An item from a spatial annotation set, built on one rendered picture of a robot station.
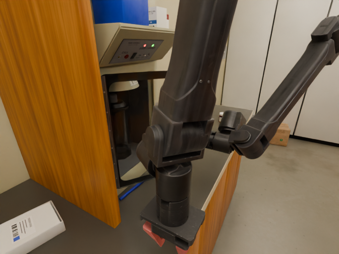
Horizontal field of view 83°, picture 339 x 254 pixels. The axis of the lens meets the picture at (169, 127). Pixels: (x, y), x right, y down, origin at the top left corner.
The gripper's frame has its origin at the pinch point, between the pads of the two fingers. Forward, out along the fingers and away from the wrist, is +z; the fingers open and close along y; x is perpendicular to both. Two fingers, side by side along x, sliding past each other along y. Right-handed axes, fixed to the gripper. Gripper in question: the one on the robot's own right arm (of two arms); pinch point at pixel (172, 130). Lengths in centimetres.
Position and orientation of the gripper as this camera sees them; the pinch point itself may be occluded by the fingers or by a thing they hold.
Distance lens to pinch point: 63.8
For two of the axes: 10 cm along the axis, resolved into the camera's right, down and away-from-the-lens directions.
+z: -8.7, -1.9, 4.5
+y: 0.0, -9.2, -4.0
